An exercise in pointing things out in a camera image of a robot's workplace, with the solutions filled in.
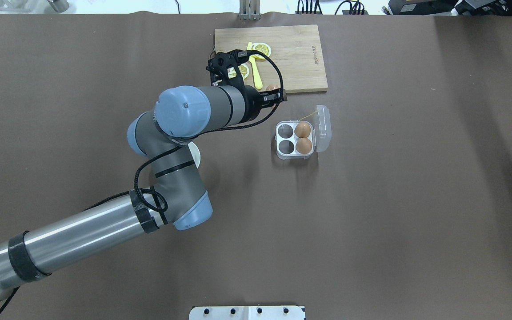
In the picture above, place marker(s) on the white bowl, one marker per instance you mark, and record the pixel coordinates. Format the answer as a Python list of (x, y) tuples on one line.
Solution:
[(195, 152)]

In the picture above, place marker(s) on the brown egg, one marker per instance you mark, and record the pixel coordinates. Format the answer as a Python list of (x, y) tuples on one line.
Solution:
[(303, 129), (272, 87), (304, 146)]

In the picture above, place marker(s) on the lemon slice by knife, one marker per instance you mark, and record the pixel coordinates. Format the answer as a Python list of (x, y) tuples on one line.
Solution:
[(261, 47)]

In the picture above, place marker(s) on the bamboo cutting board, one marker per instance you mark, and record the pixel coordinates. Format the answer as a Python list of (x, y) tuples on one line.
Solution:
[(296, 50)]

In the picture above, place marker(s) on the upper left lemon slice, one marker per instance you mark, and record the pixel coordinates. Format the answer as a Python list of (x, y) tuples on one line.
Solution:
[(241, 69)]

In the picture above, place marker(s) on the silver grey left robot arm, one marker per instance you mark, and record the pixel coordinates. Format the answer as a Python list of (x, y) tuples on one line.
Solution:
[(167, 188)]

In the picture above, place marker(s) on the clear plastic egg box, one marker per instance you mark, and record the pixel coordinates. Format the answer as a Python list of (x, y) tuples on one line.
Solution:
[(321, 134)]

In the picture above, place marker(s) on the grey metal bracket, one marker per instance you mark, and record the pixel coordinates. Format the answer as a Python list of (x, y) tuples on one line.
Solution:
[(249, 10)]

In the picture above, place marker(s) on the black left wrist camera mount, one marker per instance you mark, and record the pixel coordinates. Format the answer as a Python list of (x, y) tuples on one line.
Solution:
[(224, 70)]

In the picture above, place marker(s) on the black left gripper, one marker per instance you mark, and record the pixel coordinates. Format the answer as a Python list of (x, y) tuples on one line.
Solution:
[(252, 106)]

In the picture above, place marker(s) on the black equipment at table edge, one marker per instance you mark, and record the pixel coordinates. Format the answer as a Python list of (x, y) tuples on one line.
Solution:
[(448, 7)]

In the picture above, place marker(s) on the white metal base plate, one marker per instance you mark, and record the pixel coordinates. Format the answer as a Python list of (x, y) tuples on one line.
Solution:
[(254, 312)]

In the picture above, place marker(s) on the yellow plastic knife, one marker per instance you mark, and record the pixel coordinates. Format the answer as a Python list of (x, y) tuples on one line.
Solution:
[(255, 73)]

